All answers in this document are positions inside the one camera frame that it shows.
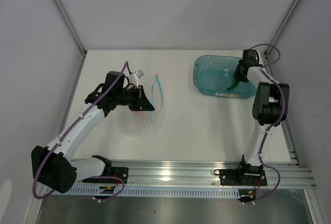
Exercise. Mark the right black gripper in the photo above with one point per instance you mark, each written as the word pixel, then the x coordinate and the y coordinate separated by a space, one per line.
pixel 236 76

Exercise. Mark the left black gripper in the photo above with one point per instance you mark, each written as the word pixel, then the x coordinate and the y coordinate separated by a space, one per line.
pixel 141 103

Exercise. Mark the brown egg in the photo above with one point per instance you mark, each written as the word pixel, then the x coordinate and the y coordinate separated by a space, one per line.
pixel 142 114

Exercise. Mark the green cucumber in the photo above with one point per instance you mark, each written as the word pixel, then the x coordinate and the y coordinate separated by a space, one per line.
pixel 233 86

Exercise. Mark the clear zip top bag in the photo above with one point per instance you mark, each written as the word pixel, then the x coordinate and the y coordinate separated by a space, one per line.
pixel 142 121

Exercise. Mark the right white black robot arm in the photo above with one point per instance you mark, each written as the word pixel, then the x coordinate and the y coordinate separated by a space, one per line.
pixel 269 109

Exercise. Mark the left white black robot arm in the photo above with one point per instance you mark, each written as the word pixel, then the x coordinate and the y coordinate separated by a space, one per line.
pixel 68 141

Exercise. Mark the blue plastic tub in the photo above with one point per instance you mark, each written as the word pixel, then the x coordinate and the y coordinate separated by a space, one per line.
pixel 213 76

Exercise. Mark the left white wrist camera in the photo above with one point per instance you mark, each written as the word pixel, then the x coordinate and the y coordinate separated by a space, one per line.
pixel 135 76

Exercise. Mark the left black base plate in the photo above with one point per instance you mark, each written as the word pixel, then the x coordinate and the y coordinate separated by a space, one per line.
pixel 120 172

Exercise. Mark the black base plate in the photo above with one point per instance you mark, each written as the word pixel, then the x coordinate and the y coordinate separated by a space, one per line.
pixel 232 177
pixel 120 172

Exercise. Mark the right aluminium side rail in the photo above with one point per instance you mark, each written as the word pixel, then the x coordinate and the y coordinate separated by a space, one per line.
pixel 289 140

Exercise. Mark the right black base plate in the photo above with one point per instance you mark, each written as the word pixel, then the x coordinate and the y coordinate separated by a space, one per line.
pixel 232 177

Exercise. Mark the aluminium front rail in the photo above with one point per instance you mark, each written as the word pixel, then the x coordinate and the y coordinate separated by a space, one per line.
pixel 170 175

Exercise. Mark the right aluminium corner post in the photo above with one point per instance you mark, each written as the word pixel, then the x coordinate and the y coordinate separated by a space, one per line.
pixel 289 15

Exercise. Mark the aluminium corner post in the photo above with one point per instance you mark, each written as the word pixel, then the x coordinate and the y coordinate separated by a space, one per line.
pixel 69 25
pixel 289 15

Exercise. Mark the white slotted cable duct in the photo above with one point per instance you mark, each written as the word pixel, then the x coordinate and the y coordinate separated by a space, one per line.
pixel 138 191

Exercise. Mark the left aluminium corner post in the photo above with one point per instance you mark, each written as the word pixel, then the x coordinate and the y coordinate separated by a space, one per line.
pixel 69 25

